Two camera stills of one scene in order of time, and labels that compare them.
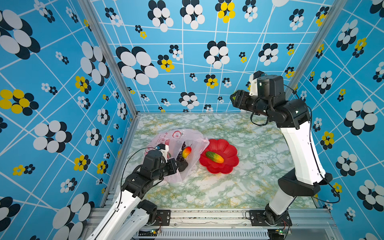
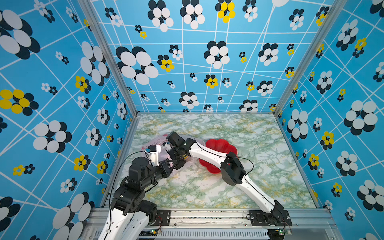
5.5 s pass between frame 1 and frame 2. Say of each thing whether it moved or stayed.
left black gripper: stayed
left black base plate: stayed
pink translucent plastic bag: moved
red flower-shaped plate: stayed
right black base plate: stayed
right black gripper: moved
